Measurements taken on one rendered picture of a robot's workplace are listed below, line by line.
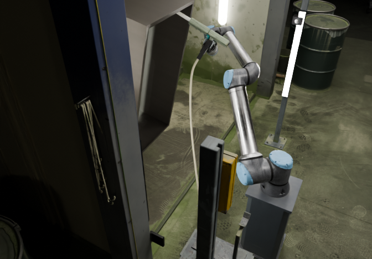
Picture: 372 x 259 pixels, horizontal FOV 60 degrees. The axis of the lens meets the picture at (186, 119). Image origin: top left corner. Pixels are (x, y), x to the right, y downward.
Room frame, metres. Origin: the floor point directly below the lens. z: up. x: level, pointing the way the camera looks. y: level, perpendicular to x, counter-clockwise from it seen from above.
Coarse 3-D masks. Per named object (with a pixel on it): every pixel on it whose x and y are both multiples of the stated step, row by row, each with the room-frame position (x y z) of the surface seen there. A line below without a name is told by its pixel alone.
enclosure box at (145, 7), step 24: (144, 0) 2.12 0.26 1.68; (168, 0) 2.19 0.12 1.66; (192, 0) 2.27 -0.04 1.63; (144, 24) 1.78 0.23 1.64; (168, 24) 2.39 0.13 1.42; (144, 48) 1.78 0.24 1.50; (168, 48) 2.39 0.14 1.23; (144, 72) 2.51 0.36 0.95; (168, 72) 2.40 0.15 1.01; (144, 96) 2.52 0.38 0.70; (168, 96) 2.40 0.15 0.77; (144, 120) 2.42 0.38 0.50; (168, 120) 2.40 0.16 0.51; (144, 144) 2.11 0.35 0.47
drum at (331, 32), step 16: (336, 16) 4.21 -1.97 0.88; (304, 32) 3.94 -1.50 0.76; (320, 32) 3.79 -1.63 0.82; (336, 32) 3.75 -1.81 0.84; (304, 48) 3.89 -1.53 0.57; (320, 48) 3.77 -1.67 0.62; (336, 48) 3.77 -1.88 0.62; (304, 64) 3.84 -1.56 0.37; (320, 64) 3.75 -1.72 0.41; (336, 64) 3.85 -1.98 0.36; (304, 80) 3.81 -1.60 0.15; (320, 80) 3.75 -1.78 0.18
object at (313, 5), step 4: (296, 4) 4.75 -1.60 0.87; (300, 4) 4.78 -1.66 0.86; (308, 4) 4.78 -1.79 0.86; (312, 4) 4.77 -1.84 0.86; (316, 4) 4.77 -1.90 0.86; (320, 4) 4.75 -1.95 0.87; (324, 4) 4.77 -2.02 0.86; (328, 4) 4.76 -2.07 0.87; (308, 8) 4.59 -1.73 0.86; (312, 8) 4.59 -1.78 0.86; (316, 8) 4.59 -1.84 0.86; (320, 8) 4.59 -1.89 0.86; (324, 8) 4.58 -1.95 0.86; (328, 8) 4.59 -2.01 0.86; (332, 8) 4.59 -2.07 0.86
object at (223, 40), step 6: (180, 12) 2.22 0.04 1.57; (186, 18) 2.19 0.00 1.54; (192, 18) 2.17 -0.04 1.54; (192, 24) 2.14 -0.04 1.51; (198, 24) 2.13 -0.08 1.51; (204, 30) 2.10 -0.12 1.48; (210, 30) 2.10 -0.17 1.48; (210, 36) 2.09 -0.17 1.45; (216, 36) 2.07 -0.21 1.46; (210, 42) 2.06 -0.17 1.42; (222, 42) 2.04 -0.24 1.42; (228, 42) 2.04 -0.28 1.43; (204, 48) 2.05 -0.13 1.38
